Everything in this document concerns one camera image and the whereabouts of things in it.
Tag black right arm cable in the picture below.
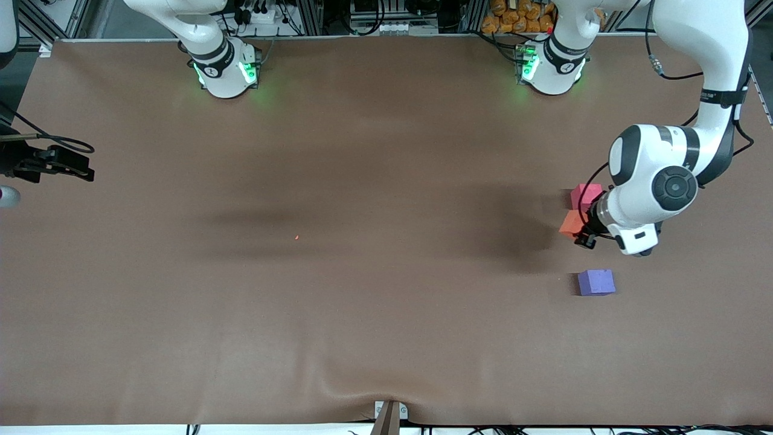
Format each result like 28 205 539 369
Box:
0 101 96 155

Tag red foam block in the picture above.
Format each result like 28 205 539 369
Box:
571 184 604 213

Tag orange foam block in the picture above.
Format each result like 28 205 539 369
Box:
559 210 588 239

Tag bag of orange items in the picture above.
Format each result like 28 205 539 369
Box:
481 0 556 34

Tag purple foam block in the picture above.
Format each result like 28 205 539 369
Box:
578 269 617 297

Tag aluminium frame profile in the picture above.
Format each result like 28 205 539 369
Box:
746 0 773 28
18 0 56 50
296 0 324 36
462 0 487 34
65 0 101 38

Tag brown table mat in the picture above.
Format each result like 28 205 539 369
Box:
0 35 773 427

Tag white power strip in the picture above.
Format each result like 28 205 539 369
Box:
240 0 286 26

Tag white terminal strip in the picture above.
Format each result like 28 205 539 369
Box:
374 21 425 35

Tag metal table edge bracket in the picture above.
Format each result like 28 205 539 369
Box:
370 400 409 435

